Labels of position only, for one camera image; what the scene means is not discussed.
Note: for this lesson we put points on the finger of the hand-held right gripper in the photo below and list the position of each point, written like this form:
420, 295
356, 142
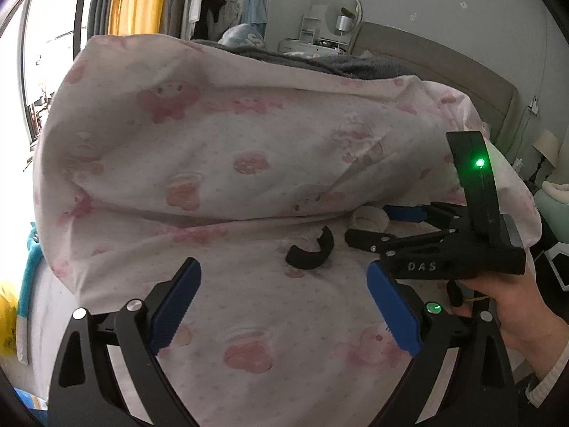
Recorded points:
404, 213
364, 238

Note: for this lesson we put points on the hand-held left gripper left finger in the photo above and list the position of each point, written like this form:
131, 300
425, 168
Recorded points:
175, 311

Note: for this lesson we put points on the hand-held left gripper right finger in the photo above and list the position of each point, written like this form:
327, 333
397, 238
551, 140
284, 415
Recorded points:
393, 311

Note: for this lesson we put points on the beige tape roll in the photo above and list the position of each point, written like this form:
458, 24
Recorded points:
366, 218

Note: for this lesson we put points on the black curved plastic piece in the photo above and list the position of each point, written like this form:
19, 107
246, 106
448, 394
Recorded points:
311, 255

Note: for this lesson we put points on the person's right forearm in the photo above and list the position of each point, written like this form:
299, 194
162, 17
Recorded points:
551, 378

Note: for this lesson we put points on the person's right hand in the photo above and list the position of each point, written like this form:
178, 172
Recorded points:
520, 311

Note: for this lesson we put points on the mint green cushion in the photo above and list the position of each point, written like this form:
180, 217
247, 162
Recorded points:
551, 202

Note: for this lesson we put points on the white table lamp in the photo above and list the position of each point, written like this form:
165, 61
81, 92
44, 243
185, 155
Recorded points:
546, 149

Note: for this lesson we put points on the grey bed headboard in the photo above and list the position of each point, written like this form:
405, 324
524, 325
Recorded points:
449, 73

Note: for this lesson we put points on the teal and white long cushion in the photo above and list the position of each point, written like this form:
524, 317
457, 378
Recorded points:
29, 271

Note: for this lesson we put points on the grey blanket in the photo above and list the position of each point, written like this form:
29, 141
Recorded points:
338, 66

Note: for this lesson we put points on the pink printed blanket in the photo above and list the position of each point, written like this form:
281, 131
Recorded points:
213, 142

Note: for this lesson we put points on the blue cardboard box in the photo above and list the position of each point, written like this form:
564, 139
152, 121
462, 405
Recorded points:
29, 404

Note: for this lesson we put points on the white shelf rack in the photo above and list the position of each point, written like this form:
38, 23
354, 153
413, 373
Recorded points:
311, 29

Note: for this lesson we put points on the round white mirror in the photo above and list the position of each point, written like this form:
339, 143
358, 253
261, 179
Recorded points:
343, 9

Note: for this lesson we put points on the light blue plush towel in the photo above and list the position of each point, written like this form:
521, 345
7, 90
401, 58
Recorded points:
243, 36

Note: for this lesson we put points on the light blue hanging garment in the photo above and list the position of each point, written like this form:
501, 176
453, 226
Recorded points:
257, 4

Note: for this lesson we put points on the window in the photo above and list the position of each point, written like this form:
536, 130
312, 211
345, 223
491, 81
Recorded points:
42, 66

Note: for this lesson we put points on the white hanging garment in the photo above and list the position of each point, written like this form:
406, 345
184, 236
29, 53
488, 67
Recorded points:
193, 2

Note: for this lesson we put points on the yellow curtain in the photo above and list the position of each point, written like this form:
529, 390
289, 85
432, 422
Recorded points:
138, 0

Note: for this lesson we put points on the grey curtain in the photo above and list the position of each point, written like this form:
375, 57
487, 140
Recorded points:
100, 0

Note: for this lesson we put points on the white hexagonal frame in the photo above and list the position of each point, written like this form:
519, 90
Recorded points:
559, 267

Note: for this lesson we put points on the white wall socket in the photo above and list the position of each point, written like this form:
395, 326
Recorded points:
533, 106

